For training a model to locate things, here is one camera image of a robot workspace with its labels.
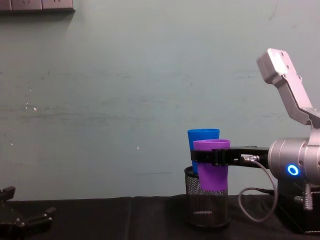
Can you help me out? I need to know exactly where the white wall socket strip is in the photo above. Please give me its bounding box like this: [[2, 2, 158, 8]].
[[0, 0, 76, 14]]

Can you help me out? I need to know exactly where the purple plastic cup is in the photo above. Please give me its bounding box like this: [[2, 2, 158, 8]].
[[192, 138, 231, 192]]

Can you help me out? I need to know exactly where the black mesh pen holder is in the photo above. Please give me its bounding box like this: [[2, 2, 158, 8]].
[[183, 165, 232, 229]]

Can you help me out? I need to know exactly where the thin grey cable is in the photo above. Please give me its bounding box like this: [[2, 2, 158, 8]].
[[238, 154, 280, 223]]

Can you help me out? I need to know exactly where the blue plastic cup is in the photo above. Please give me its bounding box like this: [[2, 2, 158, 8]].
[[187, 128, 221, 176]]

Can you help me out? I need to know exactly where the black table cloth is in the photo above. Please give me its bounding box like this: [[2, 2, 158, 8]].
[[0, 195, 320, 240]]

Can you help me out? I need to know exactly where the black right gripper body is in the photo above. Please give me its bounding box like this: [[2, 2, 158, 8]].
[[230, 145, 271, 168]]

